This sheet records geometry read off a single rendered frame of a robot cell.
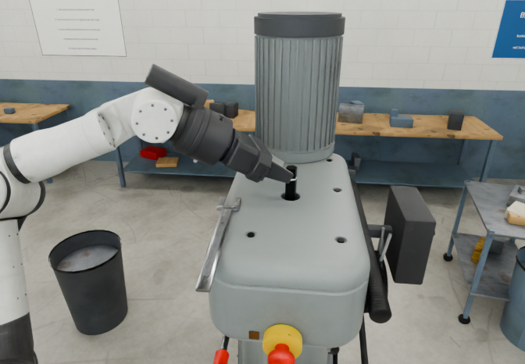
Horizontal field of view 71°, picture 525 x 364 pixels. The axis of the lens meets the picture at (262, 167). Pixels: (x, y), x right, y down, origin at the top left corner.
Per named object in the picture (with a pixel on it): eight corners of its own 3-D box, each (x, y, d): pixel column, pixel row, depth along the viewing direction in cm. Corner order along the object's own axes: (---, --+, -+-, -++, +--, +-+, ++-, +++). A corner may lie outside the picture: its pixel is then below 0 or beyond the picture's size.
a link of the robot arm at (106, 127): (182, 128, 58) (99, 161, 56) (178, 115, 66) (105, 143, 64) (166, 89, 55) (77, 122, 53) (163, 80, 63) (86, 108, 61)
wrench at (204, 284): (217, 294, 48) (216, 288, 48) (187, 292, 48) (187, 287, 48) (241, 200, 70) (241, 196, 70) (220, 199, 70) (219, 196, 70)
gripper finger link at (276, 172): (285, 184, 68) (257, 173, 65) (294, 170, 67) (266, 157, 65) (288, 188, 66) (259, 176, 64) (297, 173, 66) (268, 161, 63)
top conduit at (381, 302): (390, 325, 58) (394, 308, 57) (363, 322, 58) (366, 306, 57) (355, 190, 99) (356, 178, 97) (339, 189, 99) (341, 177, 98)
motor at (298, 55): (337, 165, 84) (350, 15, 71) (250, 162, 86) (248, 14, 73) (331, 136, 103) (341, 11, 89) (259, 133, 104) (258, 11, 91)
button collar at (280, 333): (301, 364, 57) (302, 336, 54) (262, 360, 57) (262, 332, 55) (301, 352, 58) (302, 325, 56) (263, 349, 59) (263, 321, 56)
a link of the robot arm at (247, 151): (238, 169, 74) (183, 144, 69) (262, 126, 72) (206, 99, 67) (252, 198, 63) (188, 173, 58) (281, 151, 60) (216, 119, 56)
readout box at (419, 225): (426, 286, 102) (442, 222, 93) (393, 283, 103) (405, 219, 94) (408, 243, 120) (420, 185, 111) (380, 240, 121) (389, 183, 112)
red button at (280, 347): (294, 377, 54) (295, 358, 52) (266, 374, 54) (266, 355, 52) (294, 357, 57) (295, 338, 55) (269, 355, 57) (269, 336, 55)
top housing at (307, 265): (366, 358, 57) (380, 278, 51) (201, 343, 60) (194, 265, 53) (340, 205, 100) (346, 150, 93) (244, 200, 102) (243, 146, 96)
